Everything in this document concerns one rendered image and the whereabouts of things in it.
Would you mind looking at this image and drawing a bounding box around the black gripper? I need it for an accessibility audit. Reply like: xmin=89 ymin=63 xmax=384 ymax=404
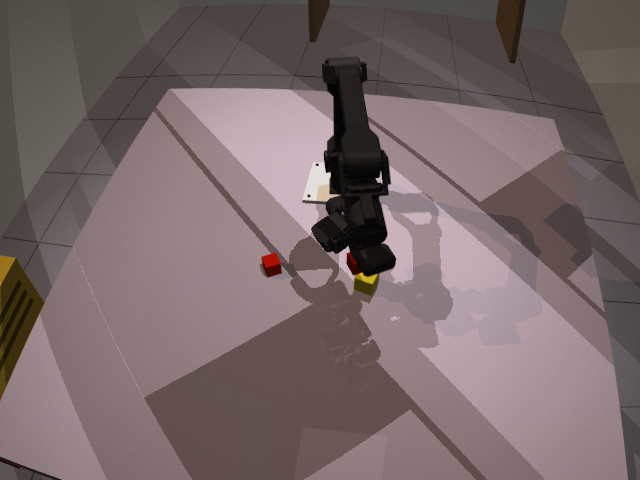
xmin=326 ymin=195 xmax=396 ymax=277

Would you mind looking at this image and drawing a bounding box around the yellow cube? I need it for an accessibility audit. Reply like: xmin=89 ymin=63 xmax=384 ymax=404
xmin=354 ymin=273 xmax=379 ymax=295

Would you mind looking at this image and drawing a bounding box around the red cube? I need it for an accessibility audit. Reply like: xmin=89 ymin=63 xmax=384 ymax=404
xmin=347 ymin=252 xmax=362 ymax=276
xmin=261 ymin=253 xmax=282 ymax=278

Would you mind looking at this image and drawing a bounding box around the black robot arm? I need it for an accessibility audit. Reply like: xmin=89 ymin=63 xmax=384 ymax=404
xmin=311 ymin=56 xmax=391 ymax=254

